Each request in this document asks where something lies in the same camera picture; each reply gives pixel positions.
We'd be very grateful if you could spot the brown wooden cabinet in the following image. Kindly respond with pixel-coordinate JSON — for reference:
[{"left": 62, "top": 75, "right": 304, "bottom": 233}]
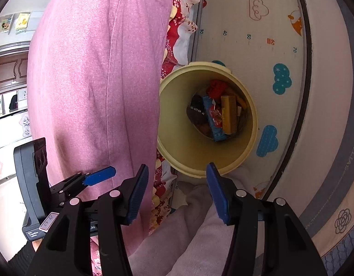
[{"left": 0, "top": 43, "right": 30, "bottom": 92}]

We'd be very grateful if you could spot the red cloth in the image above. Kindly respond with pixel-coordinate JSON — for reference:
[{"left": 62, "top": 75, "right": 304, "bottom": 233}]
[{"left": 207, "top": 80, "right": 228, "bottom": 98}]

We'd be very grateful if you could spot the black cloth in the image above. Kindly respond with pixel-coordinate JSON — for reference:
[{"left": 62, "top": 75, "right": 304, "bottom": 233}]
[{"left": 190, "top": 94, "right": 208, "bottom": 124}]

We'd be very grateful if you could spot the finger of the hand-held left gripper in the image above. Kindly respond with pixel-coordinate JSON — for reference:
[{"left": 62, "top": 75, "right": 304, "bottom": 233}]
[{"left": 50, "top": 166, "right": 117, "bottom": 204}]

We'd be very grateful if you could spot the white cloud play mat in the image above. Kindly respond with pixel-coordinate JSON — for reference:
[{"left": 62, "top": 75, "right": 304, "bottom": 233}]
[{"left": 191, "top": 0, "right": 310, "bottom": 200}]

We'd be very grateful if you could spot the red and white packet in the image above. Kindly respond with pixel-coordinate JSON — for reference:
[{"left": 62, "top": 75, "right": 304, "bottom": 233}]
[{"left": 208, "top": 103, "right": 223, "bottom": 128}]

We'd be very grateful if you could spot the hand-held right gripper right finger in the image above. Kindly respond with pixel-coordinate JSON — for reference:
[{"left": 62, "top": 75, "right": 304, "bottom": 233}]
[{"left": 206, "top": 162, "right": 328, "bottom": 276}]

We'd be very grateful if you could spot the wall book rack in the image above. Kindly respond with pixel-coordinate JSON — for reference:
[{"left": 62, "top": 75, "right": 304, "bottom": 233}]
[{"left": 0, "top": 11, "right": 45, "bottom": 36}]

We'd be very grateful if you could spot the pink blanket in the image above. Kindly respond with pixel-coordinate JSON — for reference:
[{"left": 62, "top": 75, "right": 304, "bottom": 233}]
[{"left": 26, "top": 0, "right": 174, "bottom": 255}]

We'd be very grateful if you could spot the blue cardboard box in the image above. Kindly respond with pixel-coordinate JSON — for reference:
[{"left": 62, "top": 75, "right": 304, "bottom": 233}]
[{"left": 202, "top": 95, "right": 227, "bottom": 142}]

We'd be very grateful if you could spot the round white grey mat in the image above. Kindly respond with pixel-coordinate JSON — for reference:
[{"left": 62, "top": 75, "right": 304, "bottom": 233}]
[{"left": 253, "top": 0, "right": 354, "bottom": 276}]

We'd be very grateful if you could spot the red floral bedsheet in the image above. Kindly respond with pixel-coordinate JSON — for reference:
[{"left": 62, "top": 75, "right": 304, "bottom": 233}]
[{"left": 89, "top": 0, "right": 208, "bottom": 276}]

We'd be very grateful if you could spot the cream plastic bin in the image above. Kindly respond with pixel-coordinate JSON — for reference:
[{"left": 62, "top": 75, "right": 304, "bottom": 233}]
[{"left": 157, "top": 61, "right": 258, "bottom": 178}]

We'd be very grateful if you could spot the person's left forearm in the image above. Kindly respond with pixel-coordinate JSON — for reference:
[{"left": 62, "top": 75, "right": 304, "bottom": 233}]
[{"left": 6, "top": 237, "right": 42, "bottom": 276}]

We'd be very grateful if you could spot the gold cardboard box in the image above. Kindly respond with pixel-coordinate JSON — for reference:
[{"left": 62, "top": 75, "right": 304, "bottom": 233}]
[{"left": 221, "top": 95, "right": 237, "bottom": 135}]

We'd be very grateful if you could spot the white floral wardrobe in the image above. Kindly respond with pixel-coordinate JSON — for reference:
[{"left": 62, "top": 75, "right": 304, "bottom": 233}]
[{"left": 0, "top": 92, "right": 32, "bottom": 186}]

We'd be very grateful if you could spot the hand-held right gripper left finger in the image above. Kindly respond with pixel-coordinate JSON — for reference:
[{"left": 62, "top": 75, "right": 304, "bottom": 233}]
[{"left": 26, "top": 164, "right": 149, "bottom": 276}]

